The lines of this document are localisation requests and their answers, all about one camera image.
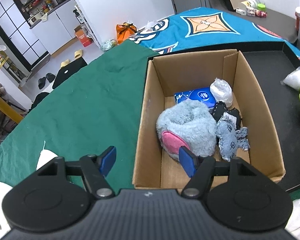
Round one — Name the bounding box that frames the yellow slipper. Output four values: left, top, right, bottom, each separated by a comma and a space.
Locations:
60, 59, 70, 69
75, 49, 83, 59

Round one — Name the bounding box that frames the black slipper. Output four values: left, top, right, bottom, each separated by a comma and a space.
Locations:
45, 73, 56, 83
38, 77, 46, 89

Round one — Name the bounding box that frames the yellow slipper far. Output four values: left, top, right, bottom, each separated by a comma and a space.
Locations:
75, 49, 83, 59

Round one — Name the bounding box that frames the blue patterned blanket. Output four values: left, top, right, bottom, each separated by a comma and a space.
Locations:
129, 7, 300, 59

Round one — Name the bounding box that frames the light blue fluffy slipper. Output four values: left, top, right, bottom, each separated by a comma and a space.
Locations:
156, 100, 217, 161

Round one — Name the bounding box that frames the yellow slipper near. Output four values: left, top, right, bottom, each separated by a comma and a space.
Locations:
60, 59, 70, 69

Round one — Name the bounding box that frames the white kitchen cabinet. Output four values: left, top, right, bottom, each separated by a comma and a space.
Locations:
30, 0, 81, 57

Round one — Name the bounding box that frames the orange gift bag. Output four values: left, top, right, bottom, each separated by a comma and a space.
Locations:
116, 22, 138, 44

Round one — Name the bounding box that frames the blue denim plush toy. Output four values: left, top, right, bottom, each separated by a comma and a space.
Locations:
216, 116, 250, 161

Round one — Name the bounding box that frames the clear bag white stuffing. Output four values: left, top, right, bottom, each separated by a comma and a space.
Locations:
281, 67, 300, 91

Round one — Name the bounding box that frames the red plush toy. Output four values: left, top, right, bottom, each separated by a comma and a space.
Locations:
255, 9, 267, 18

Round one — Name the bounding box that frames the blue tissue pack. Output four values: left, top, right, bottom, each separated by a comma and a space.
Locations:
174, 87, 216, 108

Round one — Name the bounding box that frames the green cloth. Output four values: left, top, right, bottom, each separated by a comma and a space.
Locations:
0, 41, 156, 191

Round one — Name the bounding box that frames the brown cardboard box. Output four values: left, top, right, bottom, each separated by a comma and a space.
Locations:
132, 49, 286, 189

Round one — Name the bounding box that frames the black laptop bag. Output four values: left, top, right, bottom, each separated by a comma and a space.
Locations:
52, 57, 88, 89

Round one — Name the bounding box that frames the orange cardboard box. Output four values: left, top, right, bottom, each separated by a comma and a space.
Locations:
74, 25, 93, 47

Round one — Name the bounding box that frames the black slipper left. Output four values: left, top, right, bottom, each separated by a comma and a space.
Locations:
38, 77, 46, 89

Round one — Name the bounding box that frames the black white patterned cloth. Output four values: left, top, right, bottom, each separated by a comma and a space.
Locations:
211, 101, 242, 130

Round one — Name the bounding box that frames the green plastic cup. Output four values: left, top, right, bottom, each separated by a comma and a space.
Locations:
257, 3, 266, 12

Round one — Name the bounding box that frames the white soft bundle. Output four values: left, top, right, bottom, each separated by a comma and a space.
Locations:
210, 78, 233, 108

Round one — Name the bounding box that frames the black slipper right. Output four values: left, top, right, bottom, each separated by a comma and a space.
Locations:
45, 73, 56, 83

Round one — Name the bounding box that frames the black shallow tray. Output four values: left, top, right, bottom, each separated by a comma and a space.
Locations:
132, 41, 300, 192

